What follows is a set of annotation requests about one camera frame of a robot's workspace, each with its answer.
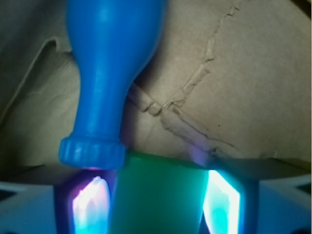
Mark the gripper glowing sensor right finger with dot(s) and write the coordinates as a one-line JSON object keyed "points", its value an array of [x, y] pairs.
{"points": [[260, 205]]}

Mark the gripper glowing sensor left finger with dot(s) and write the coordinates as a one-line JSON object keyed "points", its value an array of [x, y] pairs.
{"points": [[55, 201]]}

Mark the green block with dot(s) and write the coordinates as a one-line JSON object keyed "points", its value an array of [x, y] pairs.
{"points": [[157, 195]]}

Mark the brown paper bag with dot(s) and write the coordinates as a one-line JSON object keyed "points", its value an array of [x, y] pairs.
{"points": [[231, 78]]}

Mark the blue toy bottle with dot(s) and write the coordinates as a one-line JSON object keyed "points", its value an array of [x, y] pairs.
{"points": [[112, 42]]}

